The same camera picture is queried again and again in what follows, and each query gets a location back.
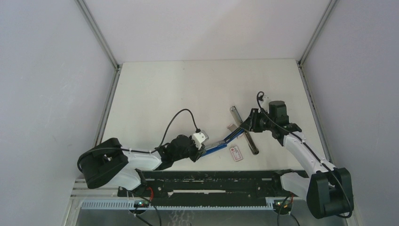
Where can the right aluminium frame post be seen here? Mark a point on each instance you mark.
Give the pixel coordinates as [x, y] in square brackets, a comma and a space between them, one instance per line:
[308, 90]

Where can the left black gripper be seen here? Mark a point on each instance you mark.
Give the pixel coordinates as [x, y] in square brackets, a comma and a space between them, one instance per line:
[197, 153]

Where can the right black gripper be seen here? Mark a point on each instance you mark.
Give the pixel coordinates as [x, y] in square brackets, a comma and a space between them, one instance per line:
[251, 124]

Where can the green circuit board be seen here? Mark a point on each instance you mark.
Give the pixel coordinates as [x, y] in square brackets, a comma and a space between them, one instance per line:
[281, 204]
[141, 204]

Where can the aluminium front rail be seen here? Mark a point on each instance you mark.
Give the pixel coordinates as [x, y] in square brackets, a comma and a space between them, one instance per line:
[81, 191]

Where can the blue black stapler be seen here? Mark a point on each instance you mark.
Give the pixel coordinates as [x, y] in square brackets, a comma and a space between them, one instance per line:
[211, 148]

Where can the staple box tray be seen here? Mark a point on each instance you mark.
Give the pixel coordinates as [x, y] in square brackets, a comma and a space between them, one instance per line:
[232, 127]

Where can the aluminium frame post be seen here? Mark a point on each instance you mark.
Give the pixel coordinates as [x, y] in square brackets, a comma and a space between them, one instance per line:
[101, 40]
[308, 90]

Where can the red white staple box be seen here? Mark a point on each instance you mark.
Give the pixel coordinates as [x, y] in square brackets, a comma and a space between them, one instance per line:
[236, 154]

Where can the silver white stapler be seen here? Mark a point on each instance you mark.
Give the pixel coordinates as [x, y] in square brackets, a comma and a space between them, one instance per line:
[237, 118]

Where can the left green circuit board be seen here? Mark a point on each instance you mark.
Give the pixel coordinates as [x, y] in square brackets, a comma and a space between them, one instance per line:
[141, 204]

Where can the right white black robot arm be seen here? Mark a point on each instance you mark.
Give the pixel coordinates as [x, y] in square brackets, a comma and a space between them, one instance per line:
[327, 189]

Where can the right green circuit board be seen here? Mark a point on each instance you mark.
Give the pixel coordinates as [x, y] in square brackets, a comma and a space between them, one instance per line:
[281, 204]

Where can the left aluminium frame post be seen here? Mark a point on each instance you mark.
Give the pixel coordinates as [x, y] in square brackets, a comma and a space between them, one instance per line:
[101, 40]

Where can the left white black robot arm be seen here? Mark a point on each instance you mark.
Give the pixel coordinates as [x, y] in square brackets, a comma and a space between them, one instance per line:
[110, 163]

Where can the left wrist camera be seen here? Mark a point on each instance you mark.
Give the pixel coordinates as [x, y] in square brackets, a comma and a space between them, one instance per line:
[199, 138]

